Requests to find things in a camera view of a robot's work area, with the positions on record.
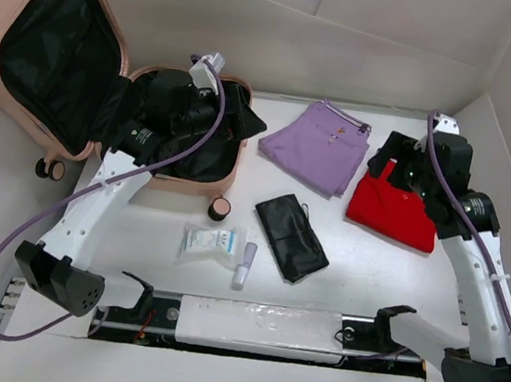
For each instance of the black base rail with white cover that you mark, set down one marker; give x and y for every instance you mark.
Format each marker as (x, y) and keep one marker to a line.
(256, 331)

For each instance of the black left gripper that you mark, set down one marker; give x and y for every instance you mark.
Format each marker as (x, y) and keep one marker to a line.
(248, 123)

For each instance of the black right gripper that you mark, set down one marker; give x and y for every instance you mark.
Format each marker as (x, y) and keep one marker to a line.
(396, 146)

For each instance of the red shorts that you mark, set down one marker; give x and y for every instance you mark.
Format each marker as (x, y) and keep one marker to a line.
(396, 214)

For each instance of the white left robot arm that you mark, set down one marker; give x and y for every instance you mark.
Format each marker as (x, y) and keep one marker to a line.
(159, 128)

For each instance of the small white purple tube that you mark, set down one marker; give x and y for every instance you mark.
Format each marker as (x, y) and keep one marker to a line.
(243, 269)

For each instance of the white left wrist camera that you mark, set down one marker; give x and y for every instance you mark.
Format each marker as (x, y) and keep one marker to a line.
(205, 69)

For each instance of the black pouch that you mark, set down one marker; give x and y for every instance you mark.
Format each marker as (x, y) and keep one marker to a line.
(295, 245)

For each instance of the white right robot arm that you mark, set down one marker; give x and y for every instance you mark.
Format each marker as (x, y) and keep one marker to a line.
(437, 170)

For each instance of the purple shorts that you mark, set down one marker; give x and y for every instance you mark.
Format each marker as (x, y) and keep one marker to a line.
(323, 148)

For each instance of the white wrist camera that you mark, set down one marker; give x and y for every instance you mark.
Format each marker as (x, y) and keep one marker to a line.
(444, 124)
(205, 69)

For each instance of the pink hard-shell suitcase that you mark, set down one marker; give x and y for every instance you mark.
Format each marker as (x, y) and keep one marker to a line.
(59, 63)

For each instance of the white packet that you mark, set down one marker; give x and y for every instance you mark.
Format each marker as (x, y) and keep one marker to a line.
(224, 246)

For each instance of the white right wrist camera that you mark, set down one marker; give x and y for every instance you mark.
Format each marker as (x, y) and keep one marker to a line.
(444, 124)

